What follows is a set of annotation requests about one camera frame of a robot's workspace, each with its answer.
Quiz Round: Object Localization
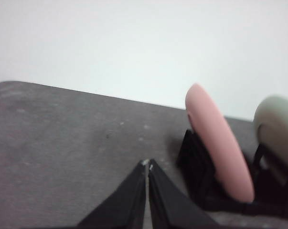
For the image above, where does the pale green plate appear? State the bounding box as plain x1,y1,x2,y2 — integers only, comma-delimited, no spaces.
253,94,288,189

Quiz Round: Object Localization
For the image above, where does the black plastic dish rack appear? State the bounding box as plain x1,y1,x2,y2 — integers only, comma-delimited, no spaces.
176,128,288,219

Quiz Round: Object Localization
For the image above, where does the pink plate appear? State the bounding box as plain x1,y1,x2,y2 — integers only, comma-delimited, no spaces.
184,83,255,203

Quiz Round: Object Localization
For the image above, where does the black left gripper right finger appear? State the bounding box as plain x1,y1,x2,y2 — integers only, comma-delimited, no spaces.
148,158,219,229

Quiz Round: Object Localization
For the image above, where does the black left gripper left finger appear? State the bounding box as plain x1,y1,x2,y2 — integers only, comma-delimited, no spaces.
76,159,149,229

